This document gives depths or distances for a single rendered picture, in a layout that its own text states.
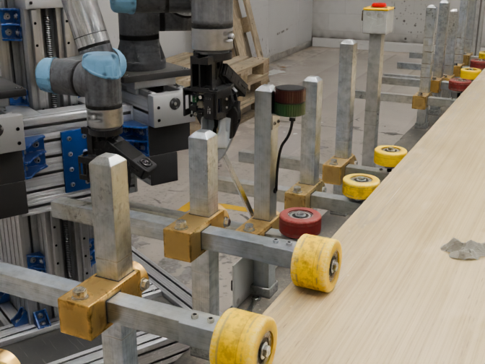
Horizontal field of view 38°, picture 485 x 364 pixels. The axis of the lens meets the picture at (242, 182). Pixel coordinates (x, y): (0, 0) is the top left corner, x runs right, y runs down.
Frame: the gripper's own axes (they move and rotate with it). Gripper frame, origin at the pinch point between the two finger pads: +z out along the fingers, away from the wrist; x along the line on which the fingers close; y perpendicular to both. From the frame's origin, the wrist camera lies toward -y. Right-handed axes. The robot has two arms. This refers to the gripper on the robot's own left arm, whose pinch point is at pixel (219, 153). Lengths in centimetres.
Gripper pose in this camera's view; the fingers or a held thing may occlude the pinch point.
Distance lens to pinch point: 135.4
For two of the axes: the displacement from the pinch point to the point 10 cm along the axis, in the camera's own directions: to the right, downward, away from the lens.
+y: -4.4, 2.9, -8.5
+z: 0.0, 9.4, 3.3
